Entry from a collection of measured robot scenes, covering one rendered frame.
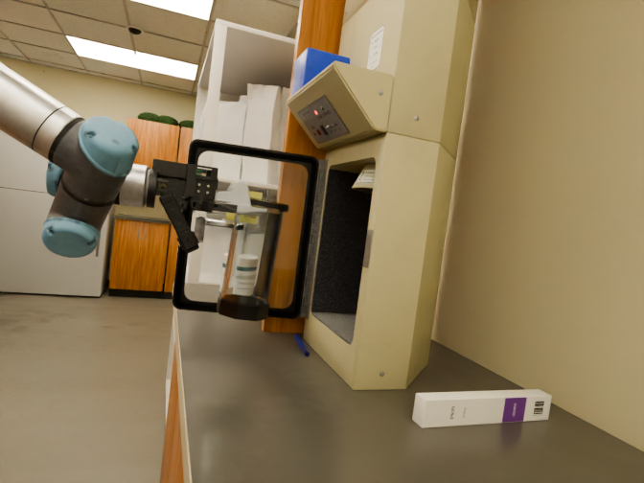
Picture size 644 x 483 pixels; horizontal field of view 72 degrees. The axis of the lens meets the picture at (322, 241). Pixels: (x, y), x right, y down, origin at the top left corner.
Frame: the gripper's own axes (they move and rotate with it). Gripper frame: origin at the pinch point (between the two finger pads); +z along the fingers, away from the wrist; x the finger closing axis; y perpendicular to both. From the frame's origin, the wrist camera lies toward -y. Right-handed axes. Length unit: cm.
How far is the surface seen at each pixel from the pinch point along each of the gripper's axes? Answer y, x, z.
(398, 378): -27.4, -13.8, 27.9
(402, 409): -29.8, -21.9, 24.4
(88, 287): -109, 475, -89
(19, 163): 19, 474, -168
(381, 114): 20.1, -14.0, 17.0
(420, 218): 3.1, -13.9, 27.7
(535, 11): 57, 2, 61
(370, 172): 11.4, -2.6, 21.6
